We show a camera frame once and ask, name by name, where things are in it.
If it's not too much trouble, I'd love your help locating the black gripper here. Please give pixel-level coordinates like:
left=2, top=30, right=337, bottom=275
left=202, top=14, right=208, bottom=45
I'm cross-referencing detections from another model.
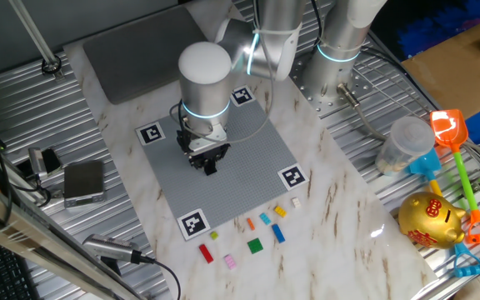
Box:
left=187, top=143, right=230, bottom=171

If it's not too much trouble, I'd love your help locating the grey Lego baseplate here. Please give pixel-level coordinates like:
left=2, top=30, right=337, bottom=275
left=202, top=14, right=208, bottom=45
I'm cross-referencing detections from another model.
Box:
left=134, top=85, right=310, bottom=242

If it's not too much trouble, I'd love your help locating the red Lego brick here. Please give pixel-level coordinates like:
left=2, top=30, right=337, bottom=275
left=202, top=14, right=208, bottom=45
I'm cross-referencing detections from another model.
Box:
left=198, top=243, right=215, bottom=264

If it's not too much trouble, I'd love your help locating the green square Lego plate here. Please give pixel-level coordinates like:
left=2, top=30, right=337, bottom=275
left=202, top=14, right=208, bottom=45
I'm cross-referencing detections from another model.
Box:
left=247, top=237, right=264, bottom=255

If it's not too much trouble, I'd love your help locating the blue Lego brick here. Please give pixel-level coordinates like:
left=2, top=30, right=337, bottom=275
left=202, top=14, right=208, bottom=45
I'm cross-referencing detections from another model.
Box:
left=271, top=223, right=286, bottom=244

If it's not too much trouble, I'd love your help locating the black white marker tag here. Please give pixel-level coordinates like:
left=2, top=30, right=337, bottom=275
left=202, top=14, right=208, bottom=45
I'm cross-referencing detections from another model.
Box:
left=276, top=164, right=310, bottom=192
left=176, top=207, right=212, bottom=242
left=229, top=85, right=256, bottom=108
left=134, top=121, right=167, bottom=147

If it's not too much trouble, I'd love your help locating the silver digital scale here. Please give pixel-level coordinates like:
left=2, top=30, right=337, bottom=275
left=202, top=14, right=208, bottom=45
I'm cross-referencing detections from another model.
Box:
left=62, top=160, right=107, bottom=208

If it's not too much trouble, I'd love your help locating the grey fabric pad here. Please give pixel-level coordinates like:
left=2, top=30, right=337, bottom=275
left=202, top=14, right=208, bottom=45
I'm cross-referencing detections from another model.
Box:
left=82, top=6, right=219, bottom=105

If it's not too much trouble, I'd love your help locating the silver cylindrical device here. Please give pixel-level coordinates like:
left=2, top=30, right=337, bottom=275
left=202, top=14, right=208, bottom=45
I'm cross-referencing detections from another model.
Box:
left=82, top=232, right=143, bottom=276

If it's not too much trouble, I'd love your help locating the clear plastic jar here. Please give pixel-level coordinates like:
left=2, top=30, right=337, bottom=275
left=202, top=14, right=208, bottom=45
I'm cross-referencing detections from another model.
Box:
left=375, top=115, right=437, bottom=176

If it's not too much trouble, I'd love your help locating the blue toy shovel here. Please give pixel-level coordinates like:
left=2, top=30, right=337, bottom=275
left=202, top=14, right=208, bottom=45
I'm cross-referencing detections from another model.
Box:
left=404, top=147, right=480, bottom=279

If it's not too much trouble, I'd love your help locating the metal pole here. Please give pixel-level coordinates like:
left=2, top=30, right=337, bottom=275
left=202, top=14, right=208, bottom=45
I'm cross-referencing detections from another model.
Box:
left=8, top=0, right=64, bottom=81

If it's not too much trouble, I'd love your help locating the gold piggy bank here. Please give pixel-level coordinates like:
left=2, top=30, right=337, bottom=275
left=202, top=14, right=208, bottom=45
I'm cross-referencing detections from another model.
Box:
left=397, top=191, right=468, bottom=250

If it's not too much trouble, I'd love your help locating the orange toy shovel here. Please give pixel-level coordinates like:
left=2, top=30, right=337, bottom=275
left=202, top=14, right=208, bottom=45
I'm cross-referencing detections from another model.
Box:
left=429, top=108, right=480, bottom=245

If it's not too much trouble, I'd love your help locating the cardboard box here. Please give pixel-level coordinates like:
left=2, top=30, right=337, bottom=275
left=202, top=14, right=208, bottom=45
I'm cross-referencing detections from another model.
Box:
left=401, top=14, right=480, bottom=122

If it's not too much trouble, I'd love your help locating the blue fuzzy fabric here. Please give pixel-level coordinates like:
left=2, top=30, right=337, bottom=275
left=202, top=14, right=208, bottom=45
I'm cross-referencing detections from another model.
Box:
left=396, top=0, right=480, bottom=59

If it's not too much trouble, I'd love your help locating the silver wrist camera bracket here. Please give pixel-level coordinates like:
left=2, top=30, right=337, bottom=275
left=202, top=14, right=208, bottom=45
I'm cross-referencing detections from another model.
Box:
left=183, top=123, right=229, bottom=153

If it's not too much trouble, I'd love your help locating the thin grey cable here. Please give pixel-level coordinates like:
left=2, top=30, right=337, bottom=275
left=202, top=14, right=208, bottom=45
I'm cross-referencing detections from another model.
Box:
left=227, top=24, right=275, bottom=146

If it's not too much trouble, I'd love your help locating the black device cable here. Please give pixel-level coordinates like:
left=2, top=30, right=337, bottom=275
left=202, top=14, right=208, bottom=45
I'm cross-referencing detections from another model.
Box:
left=137, top=254, right=182, bottom=300

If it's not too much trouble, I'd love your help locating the grey robot power cable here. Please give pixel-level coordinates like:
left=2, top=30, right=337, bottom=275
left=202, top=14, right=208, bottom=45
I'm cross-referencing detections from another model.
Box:
left=335, top=82, right=391, bottom=142

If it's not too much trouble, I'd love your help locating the silver camera on mount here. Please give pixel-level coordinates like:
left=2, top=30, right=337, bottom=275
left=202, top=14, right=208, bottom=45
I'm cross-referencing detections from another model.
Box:
left=27, top=147, right=64, bottom=202

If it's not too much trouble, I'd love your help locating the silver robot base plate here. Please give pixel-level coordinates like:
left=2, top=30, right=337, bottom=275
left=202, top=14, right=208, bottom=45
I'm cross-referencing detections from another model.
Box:
left=288, top=52, right=377, bottom=120

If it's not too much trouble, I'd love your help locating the aluminium frame bar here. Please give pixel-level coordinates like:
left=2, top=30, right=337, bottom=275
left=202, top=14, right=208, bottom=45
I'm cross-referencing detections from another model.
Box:
left=0, top=170, right=145, bottom=300

